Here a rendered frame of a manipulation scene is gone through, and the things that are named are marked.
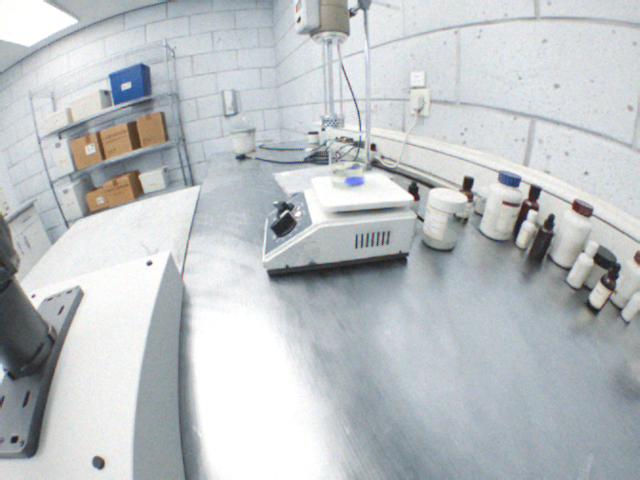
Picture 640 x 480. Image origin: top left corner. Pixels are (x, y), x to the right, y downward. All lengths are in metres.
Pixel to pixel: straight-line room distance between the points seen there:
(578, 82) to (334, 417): 0.64
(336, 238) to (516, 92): 0.53
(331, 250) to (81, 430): 0.30
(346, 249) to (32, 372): 0.35
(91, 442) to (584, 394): 0.39
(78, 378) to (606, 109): 0.77
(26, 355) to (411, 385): 0.32
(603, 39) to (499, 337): 0.55
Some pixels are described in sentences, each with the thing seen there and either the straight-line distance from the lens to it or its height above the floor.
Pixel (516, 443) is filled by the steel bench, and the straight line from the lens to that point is 0.24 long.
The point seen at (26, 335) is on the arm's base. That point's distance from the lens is 0.26.
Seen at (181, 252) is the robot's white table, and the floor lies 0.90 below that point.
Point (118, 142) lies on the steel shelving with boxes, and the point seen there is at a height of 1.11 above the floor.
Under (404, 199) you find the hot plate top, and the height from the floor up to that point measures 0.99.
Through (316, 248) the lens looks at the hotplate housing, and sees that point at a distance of 0.29.
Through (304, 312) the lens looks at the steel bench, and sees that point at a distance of 0.26.
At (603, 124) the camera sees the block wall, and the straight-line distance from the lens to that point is 0.58.
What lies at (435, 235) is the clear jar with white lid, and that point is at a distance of 0.37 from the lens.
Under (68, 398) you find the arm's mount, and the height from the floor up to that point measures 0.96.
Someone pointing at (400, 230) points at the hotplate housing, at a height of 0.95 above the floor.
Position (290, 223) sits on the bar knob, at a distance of 0.31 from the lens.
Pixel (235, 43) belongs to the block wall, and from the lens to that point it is 2.74.
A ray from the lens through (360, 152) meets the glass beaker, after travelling 0.31.
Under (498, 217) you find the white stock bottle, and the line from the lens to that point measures 0.45.
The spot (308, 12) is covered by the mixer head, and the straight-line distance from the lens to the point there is 0.65.
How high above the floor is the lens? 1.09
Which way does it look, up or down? 31 degrees down
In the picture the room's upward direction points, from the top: 3 degrees counter-clockwise
